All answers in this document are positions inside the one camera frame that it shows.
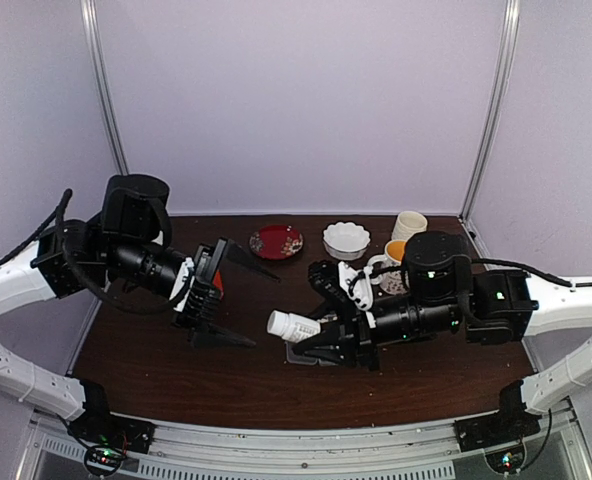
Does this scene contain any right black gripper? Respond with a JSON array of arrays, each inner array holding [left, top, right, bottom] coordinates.
[[291, 293, 461, 374]]

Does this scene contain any clear plastic pill organizer box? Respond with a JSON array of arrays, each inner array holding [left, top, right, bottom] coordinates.
[[285, 342, 335, 367]]

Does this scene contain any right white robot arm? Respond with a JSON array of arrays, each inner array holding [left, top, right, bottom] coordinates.
[[292, 231, 592, 442]]

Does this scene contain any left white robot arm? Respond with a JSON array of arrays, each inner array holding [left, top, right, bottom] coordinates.
[[0, 174, 276, 444]]

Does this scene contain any orange capped pill bottle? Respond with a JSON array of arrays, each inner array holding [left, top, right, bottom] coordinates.
[[213, 270, 224, 293]]

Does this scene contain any red floral plate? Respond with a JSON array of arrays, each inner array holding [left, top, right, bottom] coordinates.
[[248, 224, 304, 261]]

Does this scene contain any yellow interior patterned mug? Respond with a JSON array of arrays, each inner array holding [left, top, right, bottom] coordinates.
[[367, 240, 406, 295]]

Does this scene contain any white scalloped bowl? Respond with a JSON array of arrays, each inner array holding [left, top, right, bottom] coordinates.
[[322, 222, 371, 261]]

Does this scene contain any cream ribbed mug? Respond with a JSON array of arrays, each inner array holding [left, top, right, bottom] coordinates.
[[390, 211, 428, 241]]

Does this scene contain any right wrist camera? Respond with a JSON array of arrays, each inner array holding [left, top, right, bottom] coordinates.
[[337, 261, 374, 311]]

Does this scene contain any front aluminium rail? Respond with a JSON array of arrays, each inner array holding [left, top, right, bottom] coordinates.
[[23, 392, 585, 480]]

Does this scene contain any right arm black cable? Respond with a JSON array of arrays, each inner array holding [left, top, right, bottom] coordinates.
[[468, 257, 592, 291]]

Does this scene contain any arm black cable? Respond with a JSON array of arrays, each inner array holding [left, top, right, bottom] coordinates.
[[0, 188, 192, 315], [468, 257, 592, 291]]

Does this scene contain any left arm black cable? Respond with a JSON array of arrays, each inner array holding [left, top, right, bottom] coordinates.
[[0, 188, 192, 315]]

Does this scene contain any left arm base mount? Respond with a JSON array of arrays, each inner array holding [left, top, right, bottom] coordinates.
[[61, 414, 156, 478]]

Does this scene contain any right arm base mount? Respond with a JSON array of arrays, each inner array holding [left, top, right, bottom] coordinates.
[[454, 412, 541, 476]]

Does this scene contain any left aluminium frame post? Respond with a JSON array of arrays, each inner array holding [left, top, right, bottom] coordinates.
[[80, 0, 131, 176]]

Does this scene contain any aluminium frame post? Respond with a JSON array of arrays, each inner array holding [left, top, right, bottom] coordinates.
[[80, 0, 131, 176], [459, 0, 521, 225]]

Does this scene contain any right aluminium frame post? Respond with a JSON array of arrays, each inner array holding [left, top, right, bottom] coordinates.
[[459, 0, 521, 225]]

